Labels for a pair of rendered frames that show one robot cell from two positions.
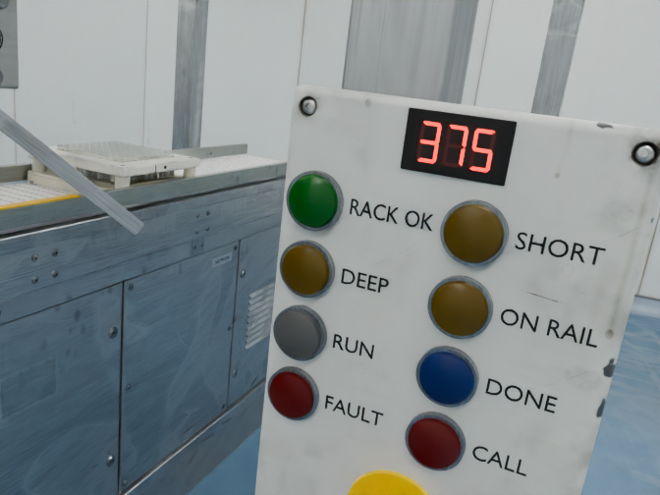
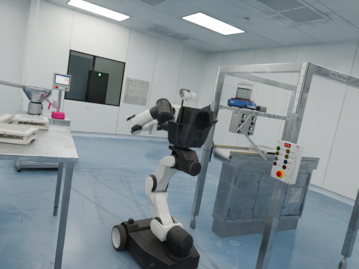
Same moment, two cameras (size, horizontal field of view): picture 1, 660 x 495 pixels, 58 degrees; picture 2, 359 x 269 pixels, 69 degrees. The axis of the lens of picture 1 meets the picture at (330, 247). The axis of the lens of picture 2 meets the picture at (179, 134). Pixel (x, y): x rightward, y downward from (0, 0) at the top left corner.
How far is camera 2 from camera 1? 164 cm
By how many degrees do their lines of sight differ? 39
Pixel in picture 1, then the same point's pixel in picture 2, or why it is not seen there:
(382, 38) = (287, 137)
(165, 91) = not seen: hidden behind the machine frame
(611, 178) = (295, 148)
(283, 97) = (328, 141)
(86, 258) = (256, 164)
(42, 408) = (243, 189)
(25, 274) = (247, 163)
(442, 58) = (291, 139)
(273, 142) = (321, 156)
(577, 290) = (293, 155)
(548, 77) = not seen: outside the picture
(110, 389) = (255, 193)
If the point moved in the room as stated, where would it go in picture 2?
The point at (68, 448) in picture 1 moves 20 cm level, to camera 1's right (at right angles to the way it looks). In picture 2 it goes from (245, 200) to (263, 208)
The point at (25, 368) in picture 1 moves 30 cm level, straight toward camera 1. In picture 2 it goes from (242, 181) to (243, 189)
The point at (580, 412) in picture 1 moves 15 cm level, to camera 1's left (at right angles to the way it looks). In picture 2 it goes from (293, 164) to (270, 158)
